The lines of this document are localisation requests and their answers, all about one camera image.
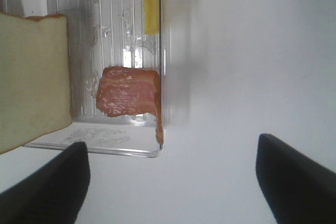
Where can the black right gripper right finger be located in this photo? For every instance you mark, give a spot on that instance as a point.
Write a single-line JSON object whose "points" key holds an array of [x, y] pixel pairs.
{"points": [[296, 188]]}

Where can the yellow cheese slice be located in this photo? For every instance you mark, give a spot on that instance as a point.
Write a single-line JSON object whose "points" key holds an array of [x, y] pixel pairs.
{"points": [[152, 16]]}

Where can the upright bread slice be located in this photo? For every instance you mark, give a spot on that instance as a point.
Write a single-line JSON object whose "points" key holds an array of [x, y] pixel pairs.
{"points": [[35, 78]]}

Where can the clear plastic right tray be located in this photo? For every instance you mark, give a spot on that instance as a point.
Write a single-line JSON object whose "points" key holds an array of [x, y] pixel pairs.
{"points": [[101, 33]]}

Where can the pink bacon strip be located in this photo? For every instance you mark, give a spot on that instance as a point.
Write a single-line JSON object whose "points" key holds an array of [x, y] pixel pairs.
{"points": [[131, 91]]}

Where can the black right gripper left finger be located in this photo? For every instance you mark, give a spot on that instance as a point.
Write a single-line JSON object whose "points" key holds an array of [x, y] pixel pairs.
{"points": [[53, 194]]}

